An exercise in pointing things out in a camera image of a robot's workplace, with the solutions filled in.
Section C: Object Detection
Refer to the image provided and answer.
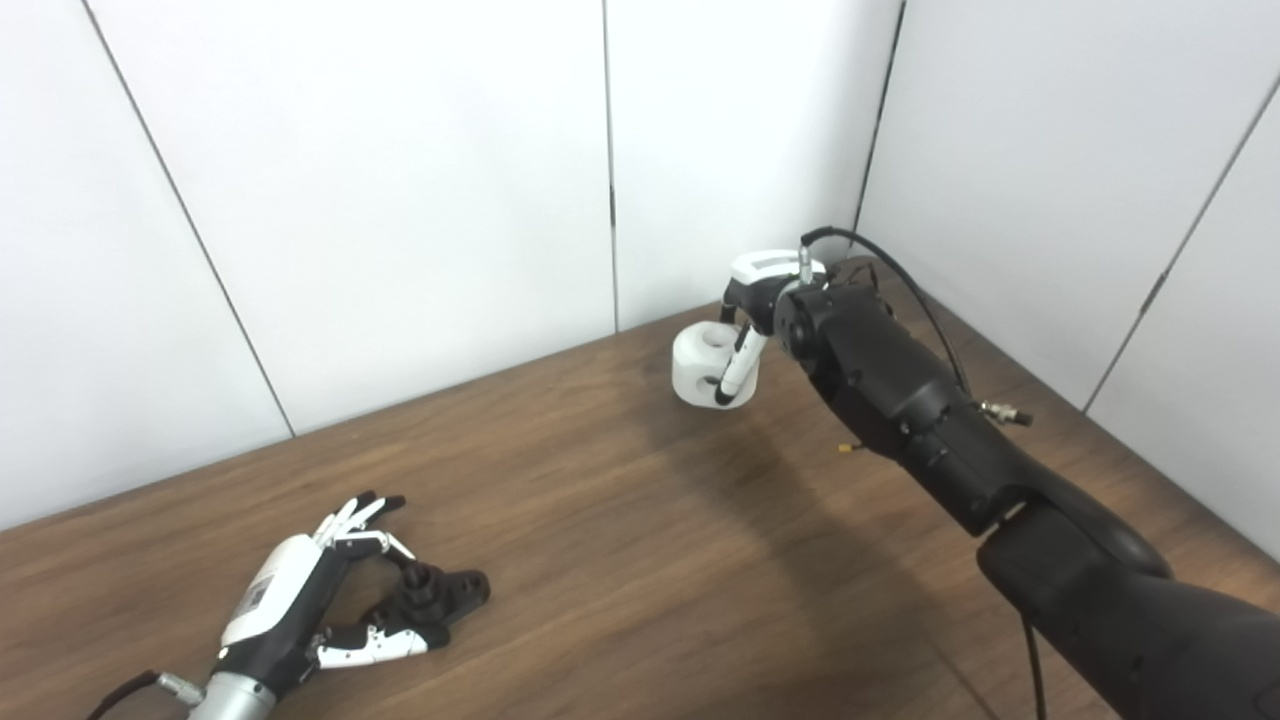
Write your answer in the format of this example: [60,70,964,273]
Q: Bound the thin black wrist wires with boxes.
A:
[835,258,896,303]

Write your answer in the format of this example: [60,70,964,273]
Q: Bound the thin black hanging cable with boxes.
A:
[1020,612,1048,720]

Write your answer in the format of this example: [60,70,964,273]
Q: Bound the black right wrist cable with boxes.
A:
[798,227,1034,429]

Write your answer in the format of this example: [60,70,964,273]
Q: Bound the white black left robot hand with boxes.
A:
[210,491,431,701]

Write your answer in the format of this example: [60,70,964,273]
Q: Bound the black flanged holder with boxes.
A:
[365,562,492,651]

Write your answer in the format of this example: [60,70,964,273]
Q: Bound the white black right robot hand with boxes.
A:
[712,250,829,408]

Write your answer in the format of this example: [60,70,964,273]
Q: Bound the round white piece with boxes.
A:
[671,322,761,411]

